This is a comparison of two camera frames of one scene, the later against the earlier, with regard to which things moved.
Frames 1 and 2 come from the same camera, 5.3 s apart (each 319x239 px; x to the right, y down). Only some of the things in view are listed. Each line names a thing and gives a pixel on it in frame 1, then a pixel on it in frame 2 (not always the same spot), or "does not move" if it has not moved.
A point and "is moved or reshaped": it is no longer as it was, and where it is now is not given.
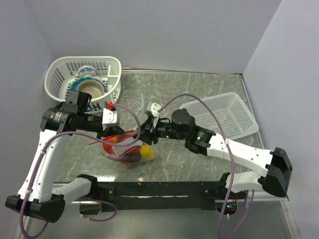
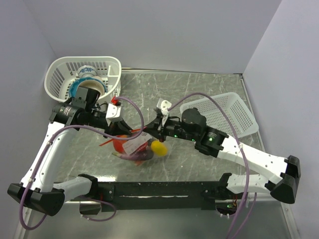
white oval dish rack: x=62 y=71 does not move
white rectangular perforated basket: x=235 y=119 does not move
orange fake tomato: x=108 y=148 to x=118 y=143
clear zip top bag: x=135 y=152 is moved or reshaped
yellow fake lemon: x=147 y=152 to x=159 y=148
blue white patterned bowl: x=86 y=71 does not move
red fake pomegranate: x=133 y=150 to x=142 y=148
